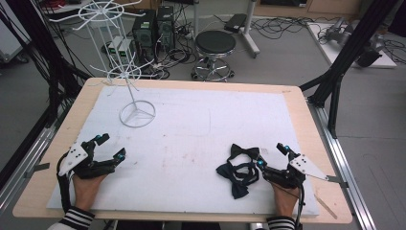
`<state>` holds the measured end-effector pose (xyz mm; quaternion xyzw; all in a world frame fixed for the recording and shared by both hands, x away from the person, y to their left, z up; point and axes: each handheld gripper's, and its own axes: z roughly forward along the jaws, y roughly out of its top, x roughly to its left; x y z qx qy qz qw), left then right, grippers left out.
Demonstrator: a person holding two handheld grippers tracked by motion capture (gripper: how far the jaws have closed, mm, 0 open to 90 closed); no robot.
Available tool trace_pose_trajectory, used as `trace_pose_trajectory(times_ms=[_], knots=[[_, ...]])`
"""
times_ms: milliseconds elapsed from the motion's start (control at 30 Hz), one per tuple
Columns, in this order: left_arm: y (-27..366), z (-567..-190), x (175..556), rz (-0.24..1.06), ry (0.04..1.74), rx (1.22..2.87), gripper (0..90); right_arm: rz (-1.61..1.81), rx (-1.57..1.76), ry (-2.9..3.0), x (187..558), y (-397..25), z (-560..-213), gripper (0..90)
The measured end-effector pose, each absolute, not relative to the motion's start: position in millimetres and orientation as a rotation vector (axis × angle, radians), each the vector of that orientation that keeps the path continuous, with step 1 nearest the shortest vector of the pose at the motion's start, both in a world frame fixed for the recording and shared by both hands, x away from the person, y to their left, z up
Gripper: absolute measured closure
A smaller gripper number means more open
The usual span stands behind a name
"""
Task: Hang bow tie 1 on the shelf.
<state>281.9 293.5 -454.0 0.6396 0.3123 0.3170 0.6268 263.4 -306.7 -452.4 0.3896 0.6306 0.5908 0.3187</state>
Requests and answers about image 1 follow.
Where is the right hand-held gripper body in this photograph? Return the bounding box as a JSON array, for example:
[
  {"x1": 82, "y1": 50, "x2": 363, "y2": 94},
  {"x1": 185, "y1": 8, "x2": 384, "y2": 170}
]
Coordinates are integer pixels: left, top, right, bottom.
[{"x1": 263, "y1": 154, "x2": 329, "y2": 190}]

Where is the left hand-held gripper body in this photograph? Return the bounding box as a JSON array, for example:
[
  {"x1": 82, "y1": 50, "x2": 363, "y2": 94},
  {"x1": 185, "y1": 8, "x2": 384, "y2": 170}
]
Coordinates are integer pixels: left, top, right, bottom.
[{"x1": 57, "y1": 139, "x2": 117, "y2": 180}]

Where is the black bow tie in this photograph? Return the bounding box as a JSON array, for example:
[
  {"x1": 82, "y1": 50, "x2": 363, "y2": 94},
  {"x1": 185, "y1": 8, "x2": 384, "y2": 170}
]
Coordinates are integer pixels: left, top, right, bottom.
[
  {"x1": 227, "y1": 143, "x2": 261, "y2": 180},
  {"x1": 215, "y1": 161, "x2": 260, "y2": 200}
]

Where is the white wire display rack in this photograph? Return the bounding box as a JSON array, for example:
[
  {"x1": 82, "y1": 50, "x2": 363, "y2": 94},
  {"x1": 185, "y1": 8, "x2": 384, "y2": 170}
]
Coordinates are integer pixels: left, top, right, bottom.
[{"x1": 49, "y1": 0, "x2": 157, "y2": 129}]

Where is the person's left hand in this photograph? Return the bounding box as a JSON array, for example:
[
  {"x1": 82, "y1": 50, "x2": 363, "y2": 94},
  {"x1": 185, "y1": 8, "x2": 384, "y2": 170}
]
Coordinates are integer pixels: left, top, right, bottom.
[{"x1": 72, "y1": 172, "x2": 108, "y2": 214}]

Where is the person's right hand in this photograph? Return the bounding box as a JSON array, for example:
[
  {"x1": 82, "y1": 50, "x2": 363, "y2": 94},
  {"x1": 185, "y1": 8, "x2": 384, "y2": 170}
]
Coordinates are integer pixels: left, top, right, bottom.
[{"x1": 270, "y1": 181, "x2": 302, "y2": 219}]

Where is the thin wooden stick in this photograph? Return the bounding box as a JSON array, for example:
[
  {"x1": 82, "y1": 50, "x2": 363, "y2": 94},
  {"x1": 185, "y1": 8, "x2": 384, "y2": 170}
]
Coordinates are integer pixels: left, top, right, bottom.
[{"x1": 313, "y1": 194, "x2": 339, "y2": 220}]

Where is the white foam board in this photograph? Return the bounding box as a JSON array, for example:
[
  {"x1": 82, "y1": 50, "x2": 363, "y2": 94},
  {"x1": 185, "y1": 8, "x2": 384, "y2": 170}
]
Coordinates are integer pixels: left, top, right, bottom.
[{"x1": 47, "y1": 85, "x2": 321, "y2": 219}]

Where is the white box device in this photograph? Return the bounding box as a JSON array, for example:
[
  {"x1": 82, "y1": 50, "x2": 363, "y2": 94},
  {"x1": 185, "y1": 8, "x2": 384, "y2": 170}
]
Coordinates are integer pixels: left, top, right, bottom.
[{"x1": 107, "y1": 35, "x2": 134, "y2": 60}]

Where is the white floor platform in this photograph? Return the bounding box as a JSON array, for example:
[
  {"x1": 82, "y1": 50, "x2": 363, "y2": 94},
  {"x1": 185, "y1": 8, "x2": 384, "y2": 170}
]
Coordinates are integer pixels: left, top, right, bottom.
[{"x1": 306, "y1": 21, "x2": 398, "y2": 69}]

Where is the black computer tower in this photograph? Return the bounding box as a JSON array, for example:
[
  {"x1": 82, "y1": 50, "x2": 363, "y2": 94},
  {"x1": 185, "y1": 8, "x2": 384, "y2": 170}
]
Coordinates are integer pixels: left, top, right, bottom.
[
  {"x1": 131, "y1": 9, "x2": 158, "y2": 65},
  {"x1": 155, "y1": 5, "x2": 176, "y2": 53}
]

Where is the white table leg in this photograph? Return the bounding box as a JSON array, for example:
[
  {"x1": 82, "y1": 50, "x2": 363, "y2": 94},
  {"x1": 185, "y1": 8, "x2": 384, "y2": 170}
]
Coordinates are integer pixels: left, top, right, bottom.
[{"x1": 239, "y1": 0, "x2": 261, "y2": 59}]

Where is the black round stool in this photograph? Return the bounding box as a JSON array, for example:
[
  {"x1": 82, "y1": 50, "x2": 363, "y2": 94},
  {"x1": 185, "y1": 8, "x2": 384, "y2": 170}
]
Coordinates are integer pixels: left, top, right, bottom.
[{"x1": 191, "y1": 30, "x2": 237, "y2": 82}]

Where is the black power box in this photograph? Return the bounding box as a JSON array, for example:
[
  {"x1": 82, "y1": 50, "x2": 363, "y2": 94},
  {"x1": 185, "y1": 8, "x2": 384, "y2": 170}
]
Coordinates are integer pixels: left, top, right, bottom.
[{"x1": 223, "y1": 12, "x2": 248, "y2": 35}]

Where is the metal bracket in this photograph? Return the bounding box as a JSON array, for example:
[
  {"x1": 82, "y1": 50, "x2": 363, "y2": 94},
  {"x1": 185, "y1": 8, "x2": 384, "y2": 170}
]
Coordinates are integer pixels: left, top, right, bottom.
[
  {"x1": 24, "y1": 162, "x2": 52, "y2": 179},
  {"x1": 326, "y1": 174, "x2": 350, "y2": 189}
]

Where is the aluminium rail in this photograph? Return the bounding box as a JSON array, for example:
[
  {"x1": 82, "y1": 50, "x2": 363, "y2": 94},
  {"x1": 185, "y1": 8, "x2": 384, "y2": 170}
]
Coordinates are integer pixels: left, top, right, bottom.
[
  {"x1": 306, "y1": 98, "x2": 378, "y2": 230},
  {"x1": 0, "y1": 104, "x2": 71, "y2": 216}
]

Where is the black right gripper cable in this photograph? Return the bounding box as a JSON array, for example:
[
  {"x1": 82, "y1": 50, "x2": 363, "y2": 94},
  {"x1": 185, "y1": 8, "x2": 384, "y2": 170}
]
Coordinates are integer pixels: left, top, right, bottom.
[{"x1": 294, "y1": 184, "x2": 306, "y2": 230}]

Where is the black metal frame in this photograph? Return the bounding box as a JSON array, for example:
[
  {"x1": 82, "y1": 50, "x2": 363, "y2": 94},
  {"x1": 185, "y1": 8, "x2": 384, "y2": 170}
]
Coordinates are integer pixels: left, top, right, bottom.
[
  {"x1": 0, "y1": 0, "x2": 93, "y2": 193},
  {"x1": 299, "y1": 0, "x2": 405, "y2": 140}
]

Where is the tangle of floor cables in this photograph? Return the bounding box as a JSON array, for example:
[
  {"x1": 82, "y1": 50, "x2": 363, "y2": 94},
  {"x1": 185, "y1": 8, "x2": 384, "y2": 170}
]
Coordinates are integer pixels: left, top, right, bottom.
[{"x1": 249, "y1": 14, "x2": 321, "y2": 41}]

